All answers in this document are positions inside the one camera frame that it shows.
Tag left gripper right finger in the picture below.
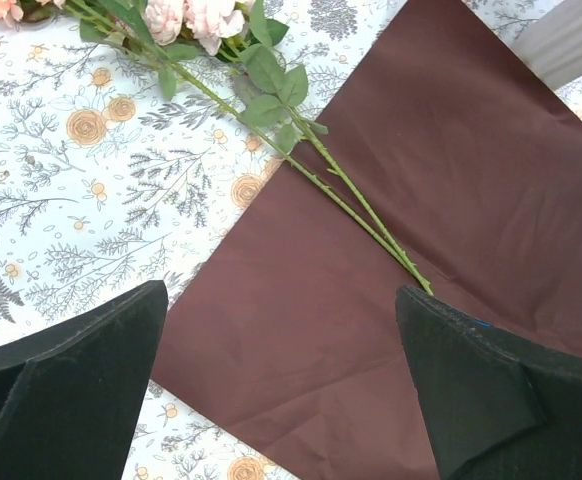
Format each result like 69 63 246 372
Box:
395 286 582 479

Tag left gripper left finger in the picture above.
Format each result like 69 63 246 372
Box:
0 280 168 480

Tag red wrapping paper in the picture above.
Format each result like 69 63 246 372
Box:
153 1 582 479

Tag pale pink rose stem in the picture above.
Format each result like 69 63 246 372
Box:
142 1 433 294

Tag white ceramic vase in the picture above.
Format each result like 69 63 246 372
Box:
511 0 582 90

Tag floral patterned table mat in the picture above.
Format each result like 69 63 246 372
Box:
0 0 582 480

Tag far left peach rose stem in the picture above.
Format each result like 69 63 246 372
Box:
0 0 422 276

